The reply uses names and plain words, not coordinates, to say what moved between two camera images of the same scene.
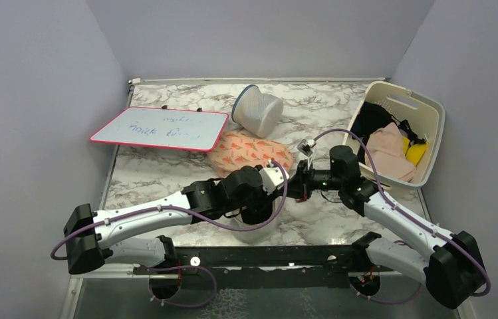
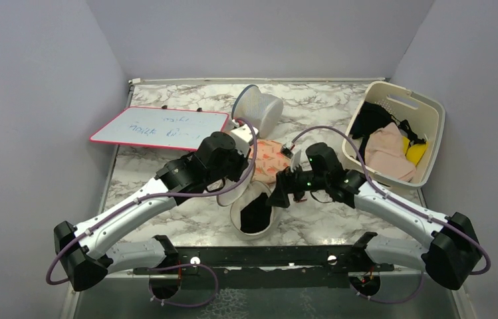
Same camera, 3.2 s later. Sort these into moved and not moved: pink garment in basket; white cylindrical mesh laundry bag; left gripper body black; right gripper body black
Moved: left gripper body black
Not moved: white cylindrical mesh laundry bag; pink garment in basket; right gripper body black
